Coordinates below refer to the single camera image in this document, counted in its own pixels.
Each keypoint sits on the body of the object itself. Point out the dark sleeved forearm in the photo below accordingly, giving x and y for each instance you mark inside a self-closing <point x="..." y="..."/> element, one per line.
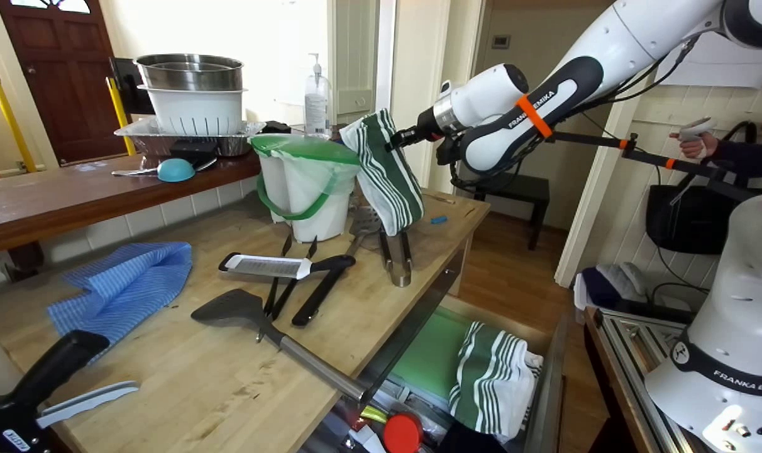
<point x="745" y="158"/>

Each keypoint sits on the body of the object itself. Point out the yellow pole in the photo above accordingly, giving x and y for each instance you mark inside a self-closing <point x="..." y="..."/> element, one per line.
<point x="120" y="115"/>
<point x="8" y="121"/>

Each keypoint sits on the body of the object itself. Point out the red utensil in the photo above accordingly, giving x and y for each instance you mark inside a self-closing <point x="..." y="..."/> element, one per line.
<point x="403" y="435"/>

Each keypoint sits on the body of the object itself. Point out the dark navy cloth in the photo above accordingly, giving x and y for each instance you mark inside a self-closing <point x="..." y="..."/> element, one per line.
<point x="470" y="442"/>

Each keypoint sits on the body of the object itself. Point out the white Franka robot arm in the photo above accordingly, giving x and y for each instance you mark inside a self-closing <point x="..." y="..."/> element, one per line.
<point x="616" y="42"/>

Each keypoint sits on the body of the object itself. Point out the green white striped towel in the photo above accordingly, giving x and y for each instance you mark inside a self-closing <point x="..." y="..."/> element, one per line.
<point x="490" y="378"/>
<point x="388" y="180"/>

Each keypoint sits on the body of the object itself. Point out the black hanging bag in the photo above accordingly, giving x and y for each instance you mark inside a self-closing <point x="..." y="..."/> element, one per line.
<point x="691" y="219"/>

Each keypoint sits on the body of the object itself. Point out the clear container green lid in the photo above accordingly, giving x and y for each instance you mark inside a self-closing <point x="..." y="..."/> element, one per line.
<point x="305" y="198"/>

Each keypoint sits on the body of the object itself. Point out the silver flat grater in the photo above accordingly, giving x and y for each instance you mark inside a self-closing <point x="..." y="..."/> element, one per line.
<point x="268" y="269"/>

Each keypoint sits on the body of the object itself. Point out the steel pot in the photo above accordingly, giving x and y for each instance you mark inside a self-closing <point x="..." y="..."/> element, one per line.
<point x="188" y="75"/>

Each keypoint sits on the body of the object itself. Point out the white dish rack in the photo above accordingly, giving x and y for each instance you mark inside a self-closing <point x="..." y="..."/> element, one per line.
<point x="194" y="104"/>

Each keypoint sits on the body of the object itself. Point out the white and blue bag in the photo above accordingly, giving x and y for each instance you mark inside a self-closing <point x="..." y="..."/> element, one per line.
<point x="607" y="286"/>

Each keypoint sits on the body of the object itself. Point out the black white kitchen tool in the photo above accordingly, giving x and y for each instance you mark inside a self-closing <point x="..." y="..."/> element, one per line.
<point x="53" y="365"/>

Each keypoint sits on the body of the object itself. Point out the open kitchen drawer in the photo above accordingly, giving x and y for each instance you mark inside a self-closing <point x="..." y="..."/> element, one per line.
<point x="548" y="393"/>

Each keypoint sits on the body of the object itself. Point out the clear utensil organizer tray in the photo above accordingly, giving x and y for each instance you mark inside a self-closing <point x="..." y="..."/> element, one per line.
<point x="363" y="423"/>

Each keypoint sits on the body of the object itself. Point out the person's hand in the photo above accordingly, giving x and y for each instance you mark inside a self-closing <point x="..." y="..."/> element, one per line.
<point x="701" y="146"/>

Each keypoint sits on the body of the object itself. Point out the dark red wooden door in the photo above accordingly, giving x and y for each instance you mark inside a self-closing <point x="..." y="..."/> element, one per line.
<point x="61" y="84"/>

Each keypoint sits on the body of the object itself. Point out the small blue plastic item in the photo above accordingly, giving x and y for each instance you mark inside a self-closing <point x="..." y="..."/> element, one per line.
<point x="439" y="219"/>

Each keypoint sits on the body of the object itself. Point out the aluminum robot stand frame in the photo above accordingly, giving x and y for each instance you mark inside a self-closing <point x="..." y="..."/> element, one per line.
<point x="639" y="378"/>

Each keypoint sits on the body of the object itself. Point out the tall clear pump bottle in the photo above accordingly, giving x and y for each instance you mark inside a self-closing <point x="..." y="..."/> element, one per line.
<point x="316" y="104"/>

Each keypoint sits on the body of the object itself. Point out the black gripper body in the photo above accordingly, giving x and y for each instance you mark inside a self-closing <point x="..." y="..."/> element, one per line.
<point x="421" y="131"/>

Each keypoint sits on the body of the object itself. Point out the black rod orange ties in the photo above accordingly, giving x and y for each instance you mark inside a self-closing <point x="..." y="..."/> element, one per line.
<point x="648" y="155"/>

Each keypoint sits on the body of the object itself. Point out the black stool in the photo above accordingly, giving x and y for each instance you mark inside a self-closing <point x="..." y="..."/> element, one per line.
<point x="514" y="188"/>

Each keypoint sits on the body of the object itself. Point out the blue cloth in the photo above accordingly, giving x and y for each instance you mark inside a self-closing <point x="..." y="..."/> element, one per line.
<point x="120" y="286"/>

